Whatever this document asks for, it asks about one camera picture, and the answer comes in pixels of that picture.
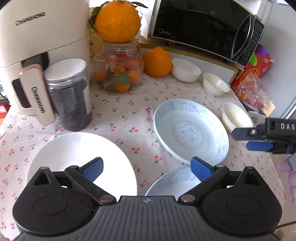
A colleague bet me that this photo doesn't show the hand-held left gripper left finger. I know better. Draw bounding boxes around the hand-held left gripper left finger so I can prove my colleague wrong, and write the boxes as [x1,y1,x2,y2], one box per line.
[27,157,117,205]

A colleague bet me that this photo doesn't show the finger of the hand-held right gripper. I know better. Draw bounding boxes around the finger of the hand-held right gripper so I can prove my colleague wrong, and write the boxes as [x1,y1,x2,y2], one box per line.
[246,141,273,152]
[232,127,266,141]

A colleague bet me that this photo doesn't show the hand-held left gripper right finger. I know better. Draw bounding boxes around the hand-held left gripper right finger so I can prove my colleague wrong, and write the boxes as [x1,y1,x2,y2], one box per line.
[178,156,266,205]

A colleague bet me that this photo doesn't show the small cream bowl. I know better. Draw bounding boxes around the small cream bowl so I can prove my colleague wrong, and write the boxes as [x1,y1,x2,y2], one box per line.
[203,72,231,96]
[222,103,256,133]

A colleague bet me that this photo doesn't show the plain white plate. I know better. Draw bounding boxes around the plain white plate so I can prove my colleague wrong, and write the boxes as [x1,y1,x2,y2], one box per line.
[26,132,138,197]

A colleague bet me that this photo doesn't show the blue patterned plate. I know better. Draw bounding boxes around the blue patterned plate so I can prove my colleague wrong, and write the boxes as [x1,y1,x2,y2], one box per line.
[154,99,230,164]
[144,167,201,197]

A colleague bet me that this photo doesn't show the large white bowl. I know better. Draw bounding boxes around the large white bowl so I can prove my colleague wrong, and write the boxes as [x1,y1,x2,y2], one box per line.
[171,58,202,83]

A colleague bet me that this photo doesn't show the printed cardboard box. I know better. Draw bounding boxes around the printed cardboard box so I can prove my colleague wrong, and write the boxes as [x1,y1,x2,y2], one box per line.
[240,97,277,127]

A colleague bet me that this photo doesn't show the plastic bag of kumquats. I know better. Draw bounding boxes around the plastic bag of kumquats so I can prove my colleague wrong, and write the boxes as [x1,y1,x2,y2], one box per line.
[233,74,271,108]

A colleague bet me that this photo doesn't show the red printed box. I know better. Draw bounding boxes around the red printed box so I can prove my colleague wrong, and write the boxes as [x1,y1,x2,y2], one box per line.
[230,52,275,87]

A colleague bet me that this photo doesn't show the clear jar with dark contents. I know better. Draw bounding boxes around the clear jar with dark contents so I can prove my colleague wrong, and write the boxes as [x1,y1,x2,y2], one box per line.
[43,58,93,132]

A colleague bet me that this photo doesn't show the green round object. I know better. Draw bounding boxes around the green round object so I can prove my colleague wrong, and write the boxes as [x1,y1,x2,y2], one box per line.
[248,53,259,66]

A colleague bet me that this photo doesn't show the cherry print tablecloth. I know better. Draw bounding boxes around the cherry print tablecloth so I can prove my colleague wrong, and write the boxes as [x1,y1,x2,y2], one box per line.
[0,65,286,239]

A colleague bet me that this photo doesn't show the purple round object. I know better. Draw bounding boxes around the purple round object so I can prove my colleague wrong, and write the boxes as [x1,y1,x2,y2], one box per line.
[255,44,269,57]

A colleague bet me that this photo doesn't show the glass jar of kumquats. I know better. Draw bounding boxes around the glass jar of kumquats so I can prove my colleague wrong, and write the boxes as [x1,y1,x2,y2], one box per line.
[91,38,144,94]

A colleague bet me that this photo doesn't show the red flat box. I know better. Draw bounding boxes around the red flat box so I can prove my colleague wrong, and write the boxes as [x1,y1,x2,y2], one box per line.
[0,103,11,126]

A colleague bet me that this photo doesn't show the black microwave oven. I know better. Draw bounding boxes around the black microwave oven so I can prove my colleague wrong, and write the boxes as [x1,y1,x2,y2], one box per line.
[148,0,265,67]

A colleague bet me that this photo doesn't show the pale yellow packet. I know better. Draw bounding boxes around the pale yellow packet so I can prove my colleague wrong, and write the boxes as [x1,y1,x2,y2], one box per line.
[89,30,104,58]

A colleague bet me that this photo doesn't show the cream air fryer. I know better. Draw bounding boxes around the cream air fryer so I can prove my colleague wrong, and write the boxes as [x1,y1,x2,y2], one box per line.
[0,0,91,126]

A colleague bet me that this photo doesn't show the large orange with leaves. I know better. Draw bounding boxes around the large orange with leaves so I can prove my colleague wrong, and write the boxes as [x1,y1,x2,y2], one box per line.
[89,0,148,43]

